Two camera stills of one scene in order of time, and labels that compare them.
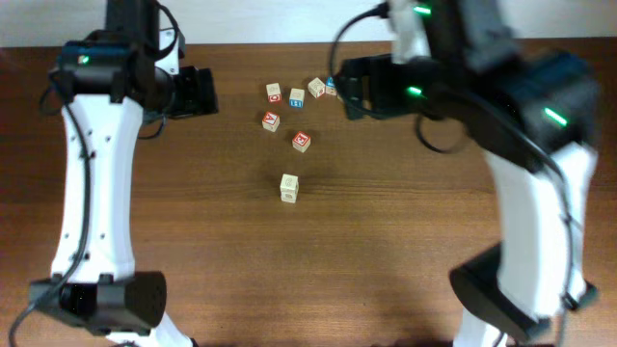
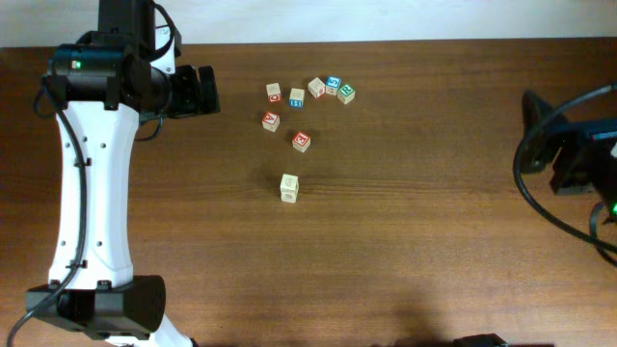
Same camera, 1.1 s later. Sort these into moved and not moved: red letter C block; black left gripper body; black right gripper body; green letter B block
Moved: black right gripper body
Not moved: black left gripper body; green letter B block; red letter C block
